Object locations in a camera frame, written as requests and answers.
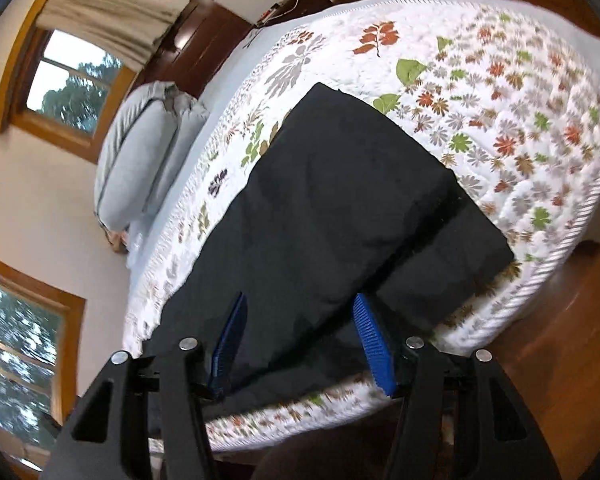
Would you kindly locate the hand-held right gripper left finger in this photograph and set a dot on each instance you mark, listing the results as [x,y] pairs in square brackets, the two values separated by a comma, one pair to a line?
[227,347]

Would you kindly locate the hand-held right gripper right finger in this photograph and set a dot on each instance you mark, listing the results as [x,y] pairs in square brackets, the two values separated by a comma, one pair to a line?
[372,347]

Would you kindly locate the black pants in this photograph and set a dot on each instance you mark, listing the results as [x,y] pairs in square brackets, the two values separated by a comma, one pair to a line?
[330,210]

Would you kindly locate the pile of clothes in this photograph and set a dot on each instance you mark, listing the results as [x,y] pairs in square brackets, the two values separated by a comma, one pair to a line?
[116,240]

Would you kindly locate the folded grey duvet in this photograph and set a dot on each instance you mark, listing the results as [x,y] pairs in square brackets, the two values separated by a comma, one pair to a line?
[140,150]

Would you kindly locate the wooden side window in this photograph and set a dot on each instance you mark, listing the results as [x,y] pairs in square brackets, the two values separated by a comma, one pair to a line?
[10,335]

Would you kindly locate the light blue bed sheet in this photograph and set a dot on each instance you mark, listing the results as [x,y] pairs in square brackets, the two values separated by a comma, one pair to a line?
[217,92]

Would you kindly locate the floral quilted blanket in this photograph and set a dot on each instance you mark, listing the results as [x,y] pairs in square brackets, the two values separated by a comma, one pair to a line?
[505,110]

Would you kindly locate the wooden window with curtain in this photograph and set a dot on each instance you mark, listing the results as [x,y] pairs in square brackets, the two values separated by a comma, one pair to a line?
[65,90]

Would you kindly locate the dark wooden headboard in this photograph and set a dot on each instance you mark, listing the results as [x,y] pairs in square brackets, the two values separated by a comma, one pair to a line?
[210,35]

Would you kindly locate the beige curtain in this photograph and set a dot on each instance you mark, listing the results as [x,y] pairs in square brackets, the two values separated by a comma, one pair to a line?
[105,15]

